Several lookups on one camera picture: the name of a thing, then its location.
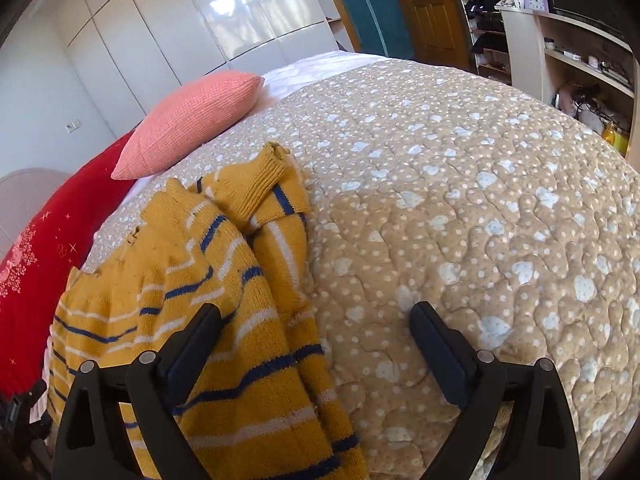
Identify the yellow striped knit sweater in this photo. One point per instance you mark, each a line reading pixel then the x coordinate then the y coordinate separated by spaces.
pixel 240 270

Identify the yellow bottle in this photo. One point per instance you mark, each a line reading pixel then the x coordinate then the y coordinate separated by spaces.
pixel 614 137

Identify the white glossy wardrobe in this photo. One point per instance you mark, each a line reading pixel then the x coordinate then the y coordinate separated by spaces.
pixel 175 20

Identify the white bed sheet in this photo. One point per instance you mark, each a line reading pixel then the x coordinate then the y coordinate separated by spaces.
pixel 320 67

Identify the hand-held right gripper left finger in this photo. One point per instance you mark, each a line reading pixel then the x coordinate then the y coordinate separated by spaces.
pixel 192 360

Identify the cluttered clothes rack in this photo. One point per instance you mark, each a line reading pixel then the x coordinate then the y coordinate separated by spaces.
pixel 487 10

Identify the teal curtain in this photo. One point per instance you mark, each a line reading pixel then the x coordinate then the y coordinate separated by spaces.
pixel 365 5

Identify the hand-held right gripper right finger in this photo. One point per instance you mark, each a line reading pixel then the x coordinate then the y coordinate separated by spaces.
pixel 442 355

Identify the wooden door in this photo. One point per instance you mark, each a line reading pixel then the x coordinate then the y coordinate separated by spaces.
pixel 430 10

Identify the pale padded headboard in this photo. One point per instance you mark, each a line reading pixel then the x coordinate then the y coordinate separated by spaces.
pixel 30 200

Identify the white shelf cabinet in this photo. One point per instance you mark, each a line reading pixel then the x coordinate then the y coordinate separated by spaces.
pixel 522 50

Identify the beige dotted quilted blanket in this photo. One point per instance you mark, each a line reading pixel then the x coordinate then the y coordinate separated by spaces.
pixel 450 185

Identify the red embroidered pillow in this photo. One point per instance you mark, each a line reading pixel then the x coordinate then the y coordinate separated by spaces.
pixel 45 260

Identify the pink knit pillow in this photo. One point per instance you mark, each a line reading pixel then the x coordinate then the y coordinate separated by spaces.
pixel 195 120

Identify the white wall switch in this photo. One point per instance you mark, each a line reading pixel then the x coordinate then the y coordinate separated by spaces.
pixel 73 126

